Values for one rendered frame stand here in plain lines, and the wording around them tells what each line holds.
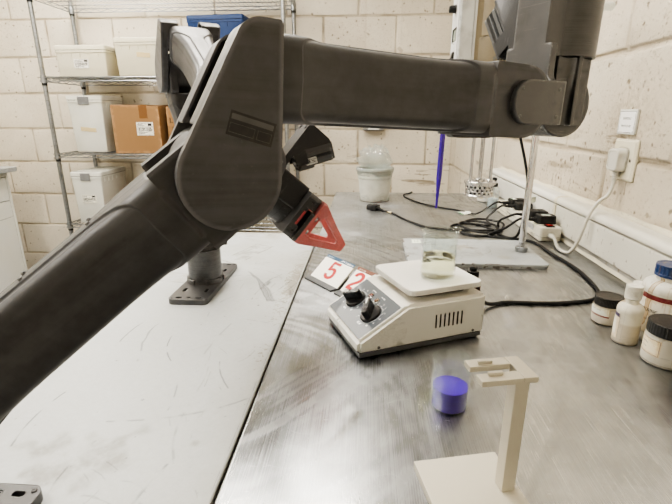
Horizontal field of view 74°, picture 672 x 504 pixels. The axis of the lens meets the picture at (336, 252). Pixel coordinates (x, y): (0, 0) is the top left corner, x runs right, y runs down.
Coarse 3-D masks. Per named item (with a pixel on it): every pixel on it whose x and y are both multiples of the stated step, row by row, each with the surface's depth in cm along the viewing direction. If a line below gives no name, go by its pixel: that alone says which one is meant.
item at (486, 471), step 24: (480, 360) 35; (504, 360) 36; (480, 384) 33; (504, 384) 33; (528, 384) 35; (504, 408) 37; (504, 432) 37; (456, 456) 42; (480, 456) 42; (504, 456) 37; (432, 480) 39; (456, 480) 39; (480, 480) 39; (504, 480) 37
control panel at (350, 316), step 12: (360, 288) 69; (372, 288) 67; (372, 300) 65; (384, 300) 63; (336, 312) 67; (348, 312) 65; (360, 312) 64; (384, 312) 61; (348, 324) 63; (360, 324) 61; (372, 324) 60; (360, 336) 59
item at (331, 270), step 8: (320, 264) 91; (328, 264) 89; (336, 264) 88; (344, 264) 86; (320, 272) 89; (328, 272) 88; (336, 272) 86; (344, 272) 85; (328, 280) 86; (336, 280) 85
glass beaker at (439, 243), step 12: (432, 228) 65; (444, 228) 65; (456, 228) 64; (432, 240) 61; (444, 240) 61; (456, 240) 62; (432, 252) 62; (444, 252) 61; (456, 252) 63; (420, 264) 65; (432, 264) 62; (444, 264) 62; (420, 276) 65; (432, 276) 63; (444, 276) 63
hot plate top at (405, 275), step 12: (384, 264) 70; (396, 264) 70; (408, 264) 70; (384, 276) 67; (396, 276) 65; (408, 276) 65; (456, 276) 65; (468, 276) 65; (408, 288) 61; (420, 288) 61; (432, 288) 61; (444, 288) 61; (456, 288) 62; (468, 288) 63
